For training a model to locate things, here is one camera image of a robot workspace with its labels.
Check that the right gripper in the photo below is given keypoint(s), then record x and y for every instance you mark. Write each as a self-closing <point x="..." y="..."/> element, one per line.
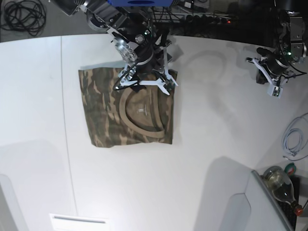
<point x="153" y="60"/>

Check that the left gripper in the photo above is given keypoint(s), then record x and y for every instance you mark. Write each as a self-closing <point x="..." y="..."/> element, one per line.
<point x="273" y="63"/>

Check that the camouflage t-shirt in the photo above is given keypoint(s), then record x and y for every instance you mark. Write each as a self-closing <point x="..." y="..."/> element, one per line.
<point x="126" y="116"/>

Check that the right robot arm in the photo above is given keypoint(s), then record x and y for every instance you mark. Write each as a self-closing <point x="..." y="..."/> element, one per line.
<point x="131" y="28"/>

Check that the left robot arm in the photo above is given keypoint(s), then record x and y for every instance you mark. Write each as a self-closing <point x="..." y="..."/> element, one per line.
<point x="290" y="47"/>

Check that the black power strip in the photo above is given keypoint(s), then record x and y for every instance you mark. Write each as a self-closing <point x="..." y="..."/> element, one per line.
<point x="210" y="18"/>

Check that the blue box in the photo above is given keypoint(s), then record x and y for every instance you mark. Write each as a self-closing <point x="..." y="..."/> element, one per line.
<point x="140" y="3"/>

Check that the green tape roll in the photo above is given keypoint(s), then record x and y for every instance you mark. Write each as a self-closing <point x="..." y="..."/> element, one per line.
<point x="290" y="169"/>

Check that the clear plastic bottle red cap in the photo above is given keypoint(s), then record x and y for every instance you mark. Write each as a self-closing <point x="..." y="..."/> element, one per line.
<point x="281" y="187"/>

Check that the black perforated tray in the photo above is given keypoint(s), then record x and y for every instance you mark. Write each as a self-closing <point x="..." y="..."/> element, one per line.
<point x="286" y="208"/>

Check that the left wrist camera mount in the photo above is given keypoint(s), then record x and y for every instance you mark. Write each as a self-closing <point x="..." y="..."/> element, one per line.
<point x="275" y="83"/>

